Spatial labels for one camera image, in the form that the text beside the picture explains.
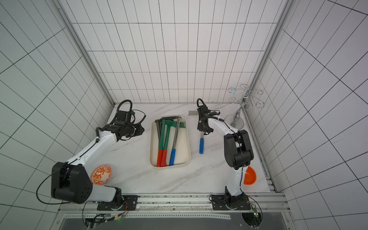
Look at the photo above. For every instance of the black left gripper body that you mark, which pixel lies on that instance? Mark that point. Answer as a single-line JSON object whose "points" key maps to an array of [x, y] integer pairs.
{"points": [[133, 131]]}

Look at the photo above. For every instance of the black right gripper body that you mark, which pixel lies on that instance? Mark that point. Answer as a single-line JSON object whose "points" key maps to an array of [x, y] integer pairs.
{"points": [[203, 126]]}

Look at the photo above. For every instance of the chrome hoe blue handle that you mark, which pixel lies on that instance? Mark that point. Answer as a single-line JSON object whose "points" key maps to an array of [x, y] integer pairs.
{"points": [[171, 122], [201, 146]]}

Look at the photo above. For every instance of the green hoe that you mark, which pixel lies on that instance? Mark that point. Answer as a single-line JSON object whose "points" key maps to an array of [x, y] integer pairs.
{"points": [[182, 155], [162, 154]]}

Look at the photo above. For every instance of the grey speckled hoe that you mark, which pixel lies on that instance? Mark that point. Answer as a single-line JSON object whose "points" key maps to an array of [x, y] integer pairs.
{"points": [[159, 128]]}

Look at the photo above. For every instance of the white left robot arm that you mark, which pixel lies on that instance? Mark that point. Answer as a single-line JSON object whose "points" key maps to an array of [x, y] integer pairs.
{"points": [[70, 180]]}

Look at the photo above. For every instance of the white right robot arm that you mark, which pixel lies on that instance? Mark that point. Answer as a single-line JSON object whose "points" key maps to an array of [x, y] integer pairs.
{"points": [[238, 152]]}

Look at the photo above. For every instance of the cream plastic storage box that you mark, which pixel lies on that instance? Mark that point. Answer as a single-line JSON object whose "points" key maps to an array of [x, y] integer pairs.
{"points": [[154, 144]]}

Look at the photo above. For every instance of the chrome cup rack stand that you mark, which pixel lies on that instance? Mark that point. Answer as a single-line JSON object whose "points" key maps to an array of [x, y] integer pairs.
{"points": [[242, 96]]}

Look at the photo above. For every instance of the orange patterned white bowl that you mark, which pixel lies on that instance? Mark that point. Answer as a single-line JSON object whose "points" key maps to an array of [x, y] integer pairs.
{"points": [[101, 175]]}

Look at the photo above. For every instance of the orange plastic bowl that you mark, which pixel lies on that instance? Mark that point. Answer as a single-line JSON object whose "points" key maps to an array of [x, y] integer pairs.
{"points": [[250, 176]]}

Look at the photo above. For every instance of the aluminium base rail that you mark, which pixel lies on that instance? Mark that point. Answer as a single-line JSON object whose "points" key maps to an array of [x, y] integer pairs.
{"points": [[177, 206]]}

